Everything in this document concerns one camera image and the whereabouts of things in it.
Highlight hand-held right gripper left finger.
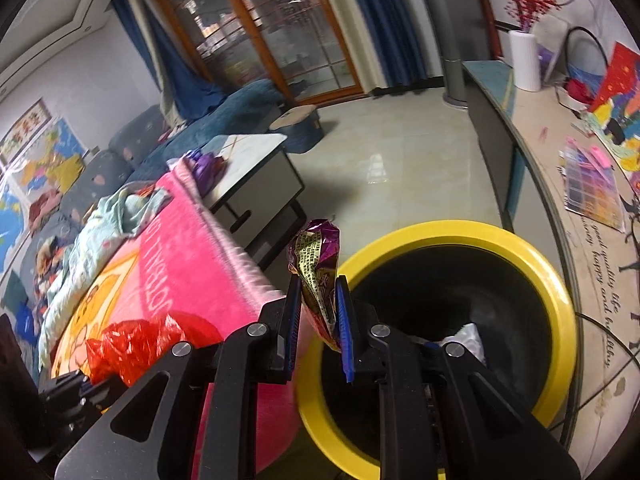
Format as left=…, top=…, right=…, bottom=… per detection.
left=54, top=275, right=303, bottom=480

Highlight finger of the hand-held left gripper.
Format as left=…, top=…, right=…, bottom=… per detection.
left=39, top=371, right=127, bottom=427

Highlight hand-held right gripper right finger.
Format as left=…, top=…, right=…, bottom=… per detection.
left=335, top=275, right=582, bottom=480

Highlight purple yellow-green snack wrapper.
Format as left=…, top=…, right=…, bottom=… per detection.
left=285, top=218, right=344, bottom=352

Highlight red plastic bag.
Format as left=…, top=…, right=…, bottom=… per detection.
left=85, top=311, right=224, bottom=387

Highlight white plastic bag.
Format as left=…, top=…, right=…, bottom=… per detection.
left=439, top=322, right=489, bottom=367

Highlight yellow-rimmed black trash bin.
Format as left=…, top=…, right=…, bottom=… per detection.
left=294, top=219, right=579, bottom=480

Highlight pink printed blanket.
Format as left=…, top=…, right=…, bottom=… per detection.
left=50, top=159, right=302, bottom=476

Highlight colourful clothes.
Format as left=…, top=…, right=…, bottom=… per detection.
left=31, top=232, right=77, bottom=292

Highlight white top coffee table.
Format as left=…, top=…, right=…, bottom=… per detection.
left=204, top=133, right=307, bottom=272

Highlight light blue printed quilt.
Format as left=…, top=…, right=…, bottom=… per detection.
left=37, top=182, right=174, bottom=367

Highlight purple bag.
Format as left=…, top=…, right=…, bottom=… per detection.
left=184, top=149, right=227, bottom=197

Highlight world map poster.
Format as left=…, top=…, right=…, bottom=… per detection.
left=0, top=170, right=36, bottom=262

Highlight pink clothes pile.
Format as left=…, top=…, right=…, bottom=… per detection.
left=27, top=187, right=64, bottom=234

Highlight round grey stool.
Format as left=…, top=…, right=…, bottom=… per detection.
left=269, top=104, right=326, bottom=154

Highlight blue grey sofa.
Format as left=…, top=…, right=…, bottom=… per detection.
left=0, top=78, right=282, bottom=312

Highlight yellow cushion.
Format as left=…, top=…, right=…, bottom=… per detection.
left=54, top=154, right=87, bottom=194

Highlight country map poster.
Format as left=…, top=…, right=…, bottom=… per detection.
left=10, top=117, right=87, bottom=196

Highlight long television cabinet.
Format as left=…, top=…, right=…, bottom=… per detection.
left=462, top=59, right=640, bottom=462

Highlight framed embroidery picture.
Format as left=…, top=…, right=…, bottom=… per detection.
left=0, top=99, right=54, bottom=164

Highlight blue curtain with beige lining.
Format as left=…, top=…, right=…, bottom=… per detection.
left=111, top=0, right=227, bottom=122
left=339, top=0, right=432, bottom=92

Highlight clear bead organizer box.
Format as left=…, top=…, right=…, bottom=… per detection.
left=558, top=137, right=628, bottom=234

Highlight wooden sliding glass door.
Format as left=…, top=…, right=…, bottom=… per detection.
left=131, top=0, right=364, bottom=107

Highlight silver tower air conditioner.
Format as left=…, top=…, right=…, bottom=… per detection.
left=414, top=0, right=469, bottom=111

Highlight white ribbed vase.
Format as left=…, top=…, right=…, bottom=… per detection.
left=508, top=29, right=543, bottom=93

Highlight white canvas picture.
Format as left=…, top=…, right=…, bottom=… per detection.
left=535, top=12, right=569, bottom=84

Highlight colourful portrait painting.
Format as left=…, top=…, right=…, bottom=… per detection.
left=581, top=41, right=640, bottom=187

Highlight tangled black cables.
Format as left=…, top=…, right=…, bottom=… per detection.
left=619, top=199, right=640, bottom=352

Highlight basket with black hoop handle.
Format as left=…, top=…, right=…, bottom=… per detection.
left=561, top=26, right=609, bottom=107

